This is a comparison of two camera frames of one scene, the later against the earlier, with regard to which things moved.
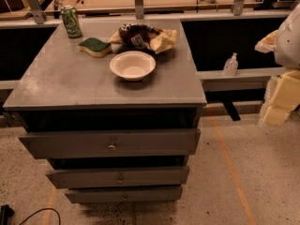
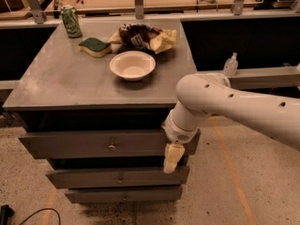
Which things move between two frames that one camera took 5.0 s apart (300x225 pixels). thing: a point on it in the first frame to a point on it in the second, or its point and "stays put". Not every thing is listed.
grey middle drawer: [119, 176] stays put
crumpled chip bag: [141, 36] stays put
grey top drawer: [114, 143] stays put
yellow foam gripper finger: [267, 43] to [180, 127]
